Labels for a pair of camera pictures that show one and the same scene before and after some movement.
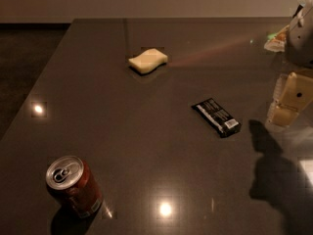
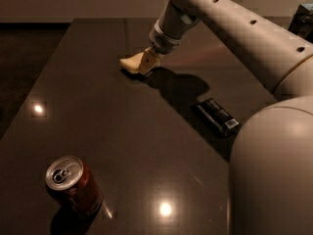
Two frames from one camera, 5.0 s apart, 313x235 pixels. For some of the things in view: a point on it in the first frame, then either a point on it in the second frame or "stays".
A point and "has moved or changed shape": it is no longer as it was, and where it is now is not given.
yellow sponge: x=148 y=61 has moved or changed shape
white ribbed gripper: x=300 y=41 to x=163 y=40
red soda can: x=72 y=181 stays
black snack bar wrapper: x=218 y=117 stays
